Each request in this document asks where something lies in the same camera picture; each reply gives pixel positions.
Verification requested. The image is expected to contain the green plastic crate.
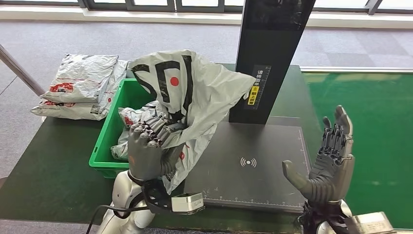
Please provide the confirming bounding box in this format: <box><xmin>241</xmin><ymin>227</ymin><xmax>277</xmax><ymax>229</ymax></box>
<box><xmin>89</xmin><ymin>78</ymin><xmax>169</xmax><ymax>179</ymax></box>

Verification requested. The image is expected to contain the black inbound scanner machine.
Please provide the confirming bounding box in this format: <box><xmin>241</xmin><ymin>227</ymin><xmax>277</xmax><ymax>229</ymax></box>
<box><xmin>184</xmin><ymin>0</ymin><xmax>317</xmax><ymax>214</ymax></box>

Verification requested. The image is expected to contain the dark green table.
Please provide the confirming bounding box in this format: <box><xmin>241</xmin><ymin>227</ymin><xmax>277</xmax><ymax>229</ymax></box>
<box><xmin>0</xmin><ymin>61</ymin><xmax>356</xmax><ymax>234</ymax></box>

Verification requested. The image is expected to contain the white poly mailer parcel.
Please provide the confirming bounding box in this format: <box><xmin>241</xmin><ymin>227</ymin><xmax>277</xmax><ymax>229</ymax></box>
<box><xmin>30</xmin><ymin>59</ymin><xmax>129</xmax><ymax>121</ymax></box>
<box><xmin>40</xmin><ymin>53</ymin><xmax>119</xmax><ymax>103</ymax></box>

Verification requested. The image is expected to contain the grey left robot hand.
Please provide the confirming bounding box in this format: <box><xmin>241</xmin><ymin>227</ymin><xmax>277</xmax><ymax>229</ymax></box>
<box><xmin>127</xmin><ymin>115</ymin><xmax>186</xmax><ymax>181</ymax></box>

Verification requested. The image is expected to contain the yellow black scanner label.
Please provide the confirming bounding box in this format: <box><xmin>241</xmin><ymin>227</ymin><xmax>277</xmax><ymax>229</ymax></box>
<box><xmin>244</xmin><ymin>65</ymin><xmax>272</xmax><ymax>111</ymax></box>

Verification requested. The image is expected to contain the dark window frame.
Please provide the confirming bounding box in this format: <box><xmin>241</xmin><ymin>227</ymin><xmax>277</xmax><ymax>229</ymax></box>
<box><xmin>0</xmin><ymin>0</ymin><xmax>413</xmax><ymax>16</ymax></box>

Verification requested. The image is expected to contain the silver metal pole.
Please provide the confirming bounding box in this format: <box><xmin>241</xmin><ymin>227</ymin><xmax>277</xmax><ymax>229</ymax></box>
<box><xmin>0</xmin><ymin>44</ymin><xmax>45</xmax><ymax>97</ymax></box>

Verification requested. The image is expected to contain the large white black-print parcel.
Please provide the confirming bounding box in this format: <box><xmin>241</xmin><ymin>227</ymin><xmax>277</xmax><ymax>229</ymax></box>
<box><xmin>127</xmin><ymin>49</ymin><xmax>256</xmax><ymax>195</ymax></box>

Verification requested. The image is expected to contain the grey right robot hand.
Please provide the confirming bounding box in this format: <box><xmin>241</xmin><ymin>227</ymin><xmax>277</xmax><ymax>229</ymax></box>
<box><xmin>282</xmin><ymin>105</ymin><xmax>356</xmax><ymax>204</ymax></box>

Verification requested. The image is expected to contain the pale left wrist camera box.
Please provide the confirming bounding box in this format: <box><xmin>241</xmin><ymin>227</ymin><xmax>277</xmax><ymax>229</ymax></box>
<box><xmin>171</xmin><ymin>193</ymin><xmax>206</xmax><ymax>215</ymax></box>

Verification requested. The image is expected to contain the silver conveyor edge rail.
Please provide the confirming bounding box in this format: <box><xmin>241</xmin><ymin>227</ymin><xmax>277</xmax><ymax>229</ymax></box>
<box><xmin>299</xmin><ymin>67</ymin><xmax>413</xmax><ymax>74</ymax></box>

